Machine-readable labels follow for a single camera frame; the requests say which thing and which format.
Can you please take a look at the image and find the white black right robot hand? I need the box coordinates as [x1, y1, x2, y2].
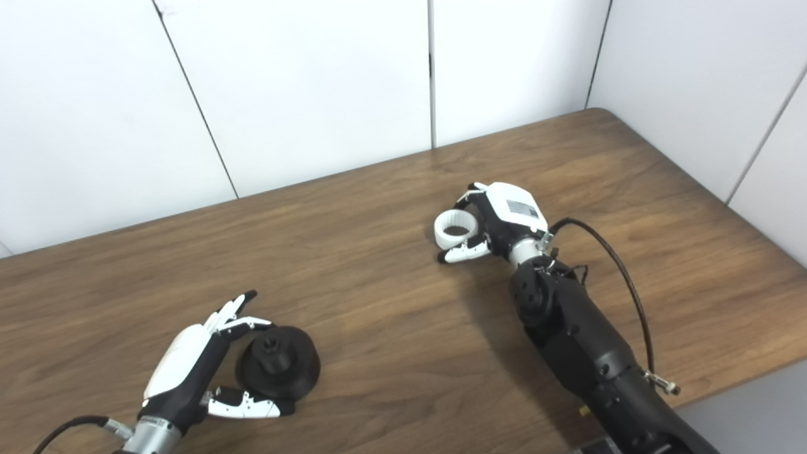
[437, 182, 550, 265]

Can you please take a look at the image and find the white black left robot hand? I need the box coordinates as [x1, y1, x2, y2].
[142, 290, 296, 436]

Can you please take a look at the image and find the white toothed plastic ring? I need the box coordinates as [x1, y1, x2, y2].
[434, 209, 484, 250]

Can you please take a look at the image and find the round black plastic part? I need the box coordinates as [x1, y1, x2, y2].
[236, 325, 321, 401]

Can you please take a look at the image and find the thin black wire bundle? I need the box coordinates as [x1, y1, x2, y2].
[545, 252, 590, 286]

